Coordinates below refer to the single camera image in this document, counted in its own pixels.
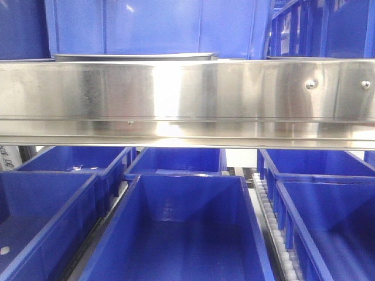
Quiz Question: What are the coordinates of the blue lower centre back bin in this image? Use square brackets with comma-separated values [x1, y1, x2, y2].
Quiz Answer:
[123, 148, 227, 181]

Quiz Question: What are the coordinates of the blue bin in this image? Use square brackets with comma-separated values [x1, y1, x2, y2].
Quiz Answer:
[257, 148, 375, 205]
[45, 1, 274, 60]
[1, 1, 50, 60]
[16, 146, 137, 217]
[277, 181, 374, 280]
[80, 174, 274, 280]
[123, 148, 227, 181]
[1, 172, 99, 280]

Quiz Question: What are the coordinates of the blue lower left back bin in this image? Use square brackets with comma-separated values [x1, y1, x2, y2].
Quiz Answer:
[16, 146, 137, 217]

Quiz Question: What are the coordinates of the blue lower right back bin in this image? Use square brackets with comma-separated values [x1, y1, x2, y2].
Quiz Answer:
[257, 148, 375, 205]

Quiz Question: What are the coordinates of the blue lower centre front bin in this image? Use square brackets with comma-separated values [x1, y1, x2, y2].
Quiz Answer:
[80, 174, 274, 280]

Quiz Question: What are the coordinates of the stainless steel shelf beam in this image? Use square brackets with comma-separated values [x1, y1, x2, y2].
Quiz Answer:
[1, 59, 374, 150]

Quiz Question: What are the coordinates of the blue upper centre bin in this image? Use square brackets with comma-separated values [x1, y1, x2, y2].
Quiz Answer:
[45, 1, 274, 60]

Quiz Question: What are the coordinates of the blue upper right crate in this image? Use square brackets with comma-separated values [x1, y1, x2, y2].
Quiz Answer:
[268, 0, 374, 59]

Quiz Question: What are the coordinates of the blue lower right front bin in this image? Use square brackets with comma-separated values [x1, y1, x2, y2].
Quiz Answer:
[277, 181, 374, 280]

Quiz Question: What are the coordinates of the blue upper left bin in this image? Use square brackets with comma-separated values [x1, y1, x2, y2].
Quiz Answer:
[1, 1, 50, 60]

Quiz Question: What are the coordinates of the white roller track rail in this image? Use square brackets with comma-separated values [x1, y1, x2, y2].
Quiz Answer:
[252, 172, 304, 280]

